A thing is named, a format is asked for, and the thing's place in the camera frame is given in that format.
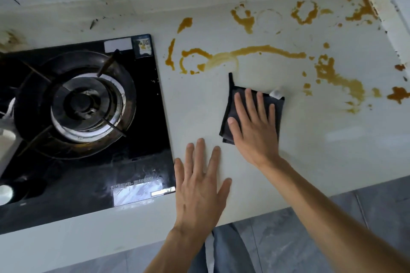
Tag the person's right little finger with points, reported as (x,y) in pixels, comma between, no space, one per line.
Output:
(272,115)

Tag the person's left forearm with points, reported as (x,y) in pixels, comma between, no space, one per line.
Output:
(179,253)

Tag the person's left thumb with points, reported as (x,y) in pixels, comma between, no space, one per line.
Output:
(225,190)

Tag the person's right forearm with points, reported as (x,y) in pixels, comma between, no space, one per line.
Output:
(320,218)

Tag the person's left hand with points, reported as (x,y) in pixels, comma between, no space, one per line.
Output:
(197,199)

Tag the person's left little finger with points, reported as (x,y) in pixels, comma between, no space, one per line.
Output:
(179,172)

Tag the black iron pan support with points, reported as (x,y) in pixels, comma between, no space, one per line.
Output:
(35,90)

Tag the round metal gas burner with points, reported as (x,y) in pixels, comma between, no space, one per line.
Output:
(85,106)

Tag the person's blue jeans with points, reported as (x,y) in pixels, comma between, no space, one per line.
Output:
(229,250)

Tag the silver stove knob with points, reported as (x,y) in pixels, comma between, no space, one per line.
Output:
(5,195)

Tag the person's left middle finger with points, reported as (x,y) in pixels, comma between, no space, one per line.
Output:
(200,157)

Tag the dark grey cleaning cloth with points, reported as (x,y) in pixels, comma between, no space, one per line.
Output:
(231,106)

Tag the person's right thumb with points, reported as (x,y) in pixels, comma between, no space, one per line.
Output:
(234,129)

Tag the black glass gas stove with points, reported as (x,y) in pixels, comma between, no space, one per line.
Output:
(141,141)

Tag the person's right middle finger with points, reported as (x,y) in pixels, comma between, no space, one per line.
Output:
(252,103)

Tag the person's right hand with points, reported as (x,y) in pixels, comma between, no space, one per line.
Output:
(256,135)

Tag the small colourful label sticker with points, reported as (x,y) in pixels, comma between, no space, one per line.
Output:
(143,46)

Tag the brown sauce spill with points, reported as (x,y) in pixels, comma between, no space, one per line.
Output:
(330,74)

